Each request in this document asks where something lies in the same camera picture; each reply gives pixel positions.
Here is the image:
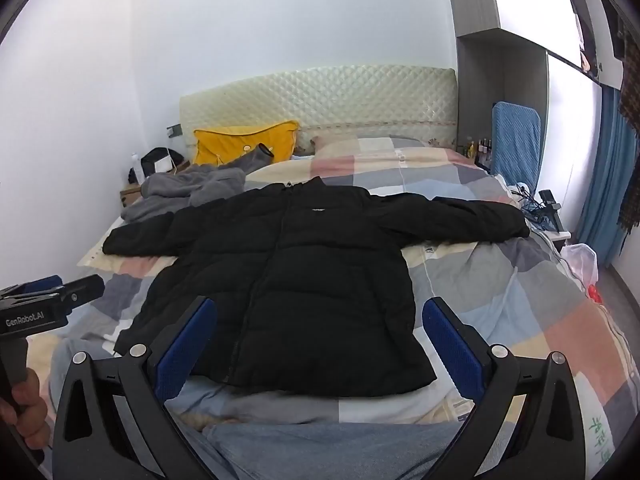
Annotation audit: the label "cream quilted headboard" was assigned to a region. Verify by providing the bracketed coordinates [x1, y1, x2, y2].
[179, 64, 459, 162]

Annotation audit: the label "wooden nightstand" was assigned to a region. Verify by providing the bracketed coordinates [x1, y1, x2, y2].
[118, 182, 147, 209]

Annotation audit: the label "grey hoodie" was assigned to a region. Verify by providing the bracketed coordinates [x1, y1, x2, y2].
[120, 143, 275, 224]

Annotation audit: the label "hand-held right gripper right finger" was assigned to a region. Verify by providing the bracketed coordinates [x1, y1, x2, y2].
[421, 296, 586, 480]

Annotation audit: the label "blue curtain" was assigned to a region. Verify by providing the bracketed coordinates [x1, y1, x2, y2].
[579, 86, 637, 267]

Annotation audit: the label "grey wardrobe frame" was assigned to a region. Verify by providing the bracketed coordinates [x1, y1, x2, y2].
[444, 0, 552, 177]

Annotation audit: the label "person's left hand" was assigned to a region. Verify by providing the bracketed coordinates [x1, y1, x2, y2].
[0, 367, 51, 438]

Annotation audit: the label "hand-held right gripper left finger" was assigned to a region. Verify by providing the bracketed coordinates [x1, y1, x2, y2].
[51, 296, 218, 480]

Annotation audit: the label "yellow pillow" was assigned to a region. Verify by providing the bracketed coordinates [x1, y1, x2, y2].
[192, 120, 300, 167]

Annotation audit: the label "checkered pastel quilt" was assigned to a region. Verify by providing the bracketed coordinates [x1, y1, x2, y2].
[30, 136, 634, 480]

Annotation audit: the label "white plastic bag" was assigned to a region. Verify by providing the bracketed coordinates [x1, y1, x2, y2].
[562, 242, 600, 292]

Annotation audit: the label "row of small bottles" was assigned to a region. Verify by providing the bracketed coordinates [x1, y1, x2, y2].
[464, 136, 494, 162]

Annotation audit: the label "blue towel on chair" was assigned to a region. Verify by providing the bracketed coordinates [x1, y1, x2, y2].
[491, 101, 542, 194]

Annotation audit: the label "black bag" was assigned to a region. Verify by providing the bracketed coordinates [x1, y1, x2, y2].
[140, 147, 184, 177]

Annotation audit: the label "black stand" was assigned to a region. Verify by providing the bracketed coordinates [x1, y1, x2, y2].
[537, 188, 564, 234]

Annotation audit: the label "person's blue jeans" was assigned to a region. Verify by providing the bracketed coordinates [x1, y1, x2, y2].
[175, 419, 482, 480]

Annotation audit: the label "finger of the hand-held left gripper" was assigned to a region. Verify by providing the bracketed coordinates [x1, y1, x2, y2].
[60, 274, 106, 318]
[20, 274, 64, 296]

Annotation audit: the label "black cables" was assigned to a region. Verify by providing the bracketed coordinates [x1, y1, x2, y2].
[505, 182, 547, 227]

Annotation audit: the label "black puffer jacket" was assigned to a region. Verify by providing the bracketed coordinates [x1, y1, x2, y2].
[102, 176, 531, 399]

